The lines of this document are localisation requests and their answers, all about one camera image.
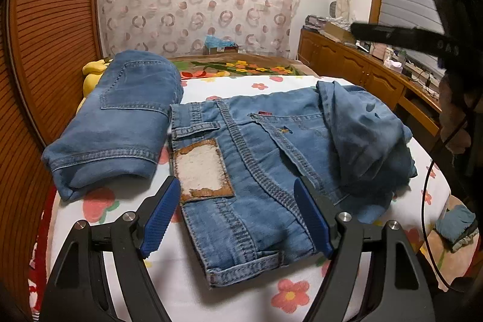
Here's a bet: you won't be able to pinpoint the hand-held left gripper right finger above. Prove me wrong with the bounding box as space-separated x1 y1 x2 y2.
293 177 436 322

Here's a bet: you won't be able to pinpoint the red floral cloth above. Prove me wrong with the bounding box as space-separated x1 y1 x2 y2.
28 190 57 322

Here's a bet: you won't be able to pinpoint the light blue denim pants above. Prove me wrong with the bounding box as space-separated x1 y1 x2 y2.
168 81 419 289

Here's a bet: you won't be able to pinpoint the brown louvered wardrobe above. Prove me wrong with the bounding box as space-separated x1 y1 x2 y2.
0 0 104 308

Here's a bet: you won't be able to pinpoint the open cardboard box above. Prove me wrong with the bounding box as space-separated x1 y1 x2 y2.
325 20 357 43

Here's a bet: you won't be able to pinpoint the yellow plush toy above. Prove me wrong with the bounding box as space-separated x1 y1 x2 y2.
82 58 114 96

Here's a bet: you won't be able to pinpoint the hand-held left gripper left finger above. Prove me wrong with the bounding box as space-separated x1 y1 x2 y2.
40 177 182 322

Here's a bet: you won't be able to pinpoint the denim cloth with frilled edge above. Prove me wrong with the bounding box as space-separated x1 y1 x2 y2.
435 204 477 253

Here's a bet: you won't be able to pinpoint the white floral bedsheet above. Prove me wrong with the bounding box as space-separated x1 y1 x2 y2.
49 75 453 322

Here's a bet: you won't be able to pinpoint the cardboard box with blue cloth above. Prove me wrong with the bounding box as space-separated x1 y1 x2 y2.
203 35 240 56

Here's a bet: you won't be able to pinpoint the faded blue denim pants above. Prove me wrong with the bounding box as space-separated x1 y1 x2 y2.
41 49 184 202

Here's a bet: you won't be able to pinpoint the wooden sideboard cabinet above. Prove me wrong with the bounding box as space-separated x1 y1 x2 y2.
298 28 453 142

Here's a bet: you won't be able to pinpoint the person's right hand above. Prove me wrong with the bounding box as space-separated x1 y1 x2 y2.
439 75 472 158

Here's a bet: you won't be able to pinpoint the pile of colourful bags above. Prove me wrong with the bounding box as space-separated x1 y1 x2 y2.
305 14 328 30

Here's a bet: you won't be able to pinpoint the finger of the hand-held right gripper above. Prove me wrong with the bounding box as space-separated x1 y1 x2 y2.
350 22 451 53

